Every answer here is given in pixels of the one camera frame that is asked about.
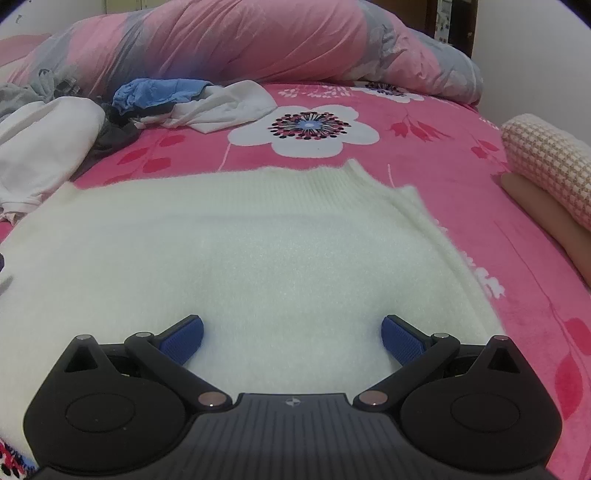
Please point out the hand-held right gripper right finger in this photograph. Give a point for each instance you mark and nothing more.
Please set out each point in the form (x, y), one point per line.
(400, 339)

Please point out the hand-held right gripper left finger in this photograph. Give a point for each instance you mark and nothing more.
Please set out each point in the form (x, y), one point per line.
(184, 338)

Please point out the cream knit sweater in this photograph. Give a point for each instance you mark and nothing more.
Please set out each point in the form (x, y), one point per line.
(254, 258)

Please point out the pink floral blanket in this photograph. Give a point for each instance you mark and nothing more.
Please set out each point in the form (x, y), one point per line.
(461, 184)

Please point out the beige folded garment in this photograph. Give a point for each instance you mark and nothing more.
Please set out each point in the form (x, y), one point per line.
(549, 217)

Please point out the dark grey garment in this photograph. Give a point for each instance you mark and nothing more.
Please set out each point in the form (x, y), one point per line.
(115, 136)

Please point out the white striped garment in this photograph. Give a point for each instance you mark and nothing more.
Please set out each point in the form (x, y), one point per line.
(231, 108)

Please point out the pink checked folded garment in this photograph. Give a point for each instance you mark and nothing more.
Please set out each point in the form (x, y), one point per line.
(549, 157)

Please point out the white t-shirt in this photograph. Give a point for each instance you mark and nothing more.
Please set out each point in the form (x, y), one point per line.
(41, 147)

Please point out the blue garment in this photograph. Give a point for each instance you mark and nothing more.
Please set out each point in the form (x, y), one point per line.
(157, 92)

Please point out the pink and grey duvet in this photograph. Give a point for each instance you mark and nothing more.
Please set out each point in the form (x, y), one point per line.
(254, 41)

